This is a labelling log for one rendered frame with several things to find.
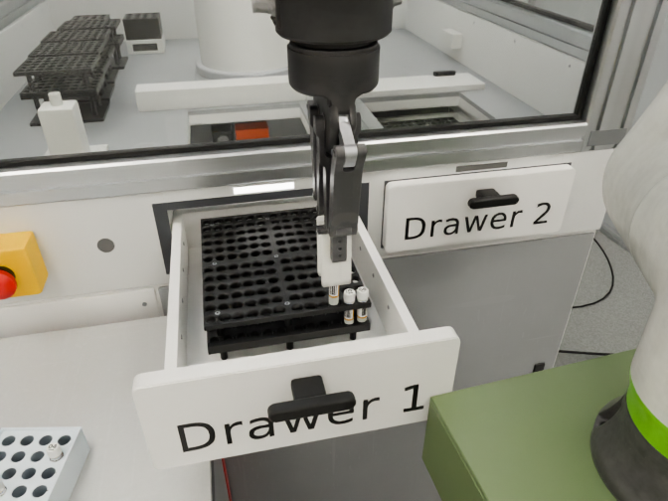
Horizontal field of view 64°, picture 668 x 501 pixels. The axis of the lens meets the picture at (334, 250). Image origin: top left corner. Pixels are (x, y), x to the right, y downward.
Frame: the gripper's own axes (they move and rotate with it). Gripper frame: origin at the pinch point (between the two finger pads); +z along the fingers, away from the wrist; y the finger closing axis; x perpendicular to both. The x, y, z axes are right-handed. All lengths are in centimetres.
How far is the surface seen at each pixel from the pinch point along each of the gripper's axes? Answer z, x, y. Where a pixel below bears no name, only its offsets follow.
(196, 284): 12.9, -15.3, -15.1
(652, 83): 30, 154, -132
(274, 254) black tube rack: 6.6, -5.1, -10.3
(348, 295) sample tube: 5.5, 1.4, 0.7
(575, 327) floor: 96, 103, -77
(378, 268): 7.2, 6.6, -5.7
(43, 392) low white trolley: 20.5, -34.6, -7.6
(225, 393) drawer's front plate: 6.0, -12.0, 10.9
